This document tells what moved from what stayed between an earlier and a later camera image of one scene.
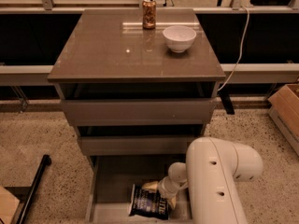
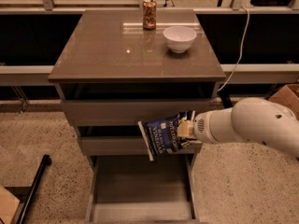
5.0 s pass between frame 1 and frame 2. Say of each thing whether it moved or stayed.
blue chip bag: moved
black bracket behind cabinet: stayed
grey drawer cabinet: stayed
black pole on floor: stayed
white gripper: moved
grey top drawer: stayed
